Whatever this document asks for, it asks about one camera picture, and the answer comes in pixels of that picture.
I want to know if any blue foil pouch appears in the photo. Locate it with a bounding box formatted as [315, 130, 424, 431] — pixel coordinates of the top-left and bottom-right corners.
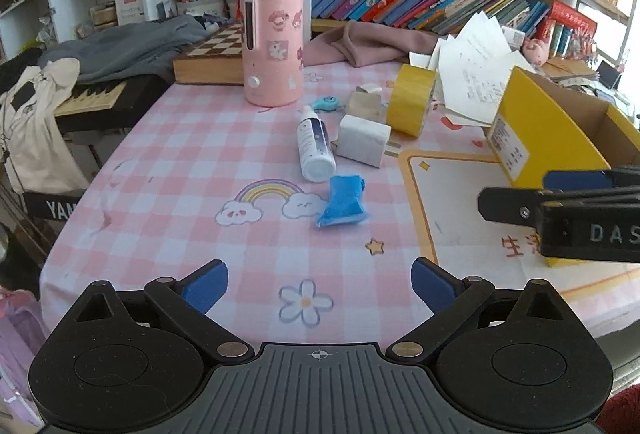
[317, 175, 369, 228]

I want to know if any yellow tape roll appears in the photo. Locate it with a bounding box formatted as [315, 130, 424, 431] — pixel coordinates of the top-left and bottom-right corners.
[386, 64, 436, 138]

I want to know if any white rectangular box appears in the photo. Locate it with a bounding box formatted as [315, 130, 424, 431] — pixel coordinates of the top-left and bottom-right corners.
[336, 114, 392, 168]

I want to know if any yellow cardboard box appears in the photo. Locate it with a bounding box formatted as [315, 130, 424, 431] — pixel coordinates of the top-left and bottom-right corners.
[487, 68, 639, 235]

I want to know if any pink pig plush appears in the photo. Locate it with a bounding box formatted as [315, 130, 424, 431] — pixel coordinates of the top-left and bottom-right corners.
[521, 38, 549, 68]

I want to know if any stack of white papers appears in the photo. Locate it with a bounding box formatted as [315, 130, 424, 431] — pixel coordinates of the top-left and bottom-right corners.
[409, 12, 534, 127]

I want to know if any pink checked tablecloth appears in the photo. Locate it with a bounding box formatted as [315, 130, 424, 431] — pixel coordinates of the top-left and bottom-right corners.
[40, 85, 639, 345]

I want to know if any small white charger plug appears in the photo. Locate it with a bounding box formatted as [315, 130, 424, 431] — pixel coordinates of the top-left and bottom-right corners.
[346, 84, 384, 123]

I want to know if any white spray bottle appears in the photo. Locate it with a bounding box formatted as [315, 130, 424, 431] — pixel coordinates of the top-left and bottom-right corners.
[296, 105, 336, 183]

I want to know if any black keyboard piano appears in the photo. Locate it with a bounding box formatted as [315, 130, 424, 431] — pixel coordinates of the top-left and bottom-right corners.
[22, 74, 172, 221]

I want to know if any cream white jacket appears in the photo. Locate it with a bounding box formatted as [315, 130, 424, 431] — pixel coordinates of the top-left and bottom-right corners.
[1, 58, 89, 194]

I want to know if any pink cloth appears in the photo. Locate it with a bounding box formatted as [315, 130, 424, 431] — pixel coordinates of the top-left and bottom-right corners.
[303, 22, 439, 68]

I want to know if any wooden chess board box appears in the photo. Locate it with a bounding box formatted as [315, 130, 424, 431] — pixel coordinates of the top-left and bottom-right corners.
[172, 23, 244, 86]

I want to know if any row of colourful books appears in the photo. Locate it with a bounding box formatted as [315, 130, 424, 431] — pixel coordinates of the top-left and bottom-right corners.
[311, 0, 598, 59]

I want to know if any grey clothing pile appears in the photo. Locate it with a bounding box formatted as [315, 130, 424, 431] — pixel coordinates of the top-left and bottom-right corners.
[38, 16, 207, 85]

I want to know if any pink cylindrical humidifier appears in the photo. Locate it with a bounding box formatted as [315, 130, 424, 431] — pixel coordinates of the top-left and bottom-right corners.
[240, 0, 304, 108]

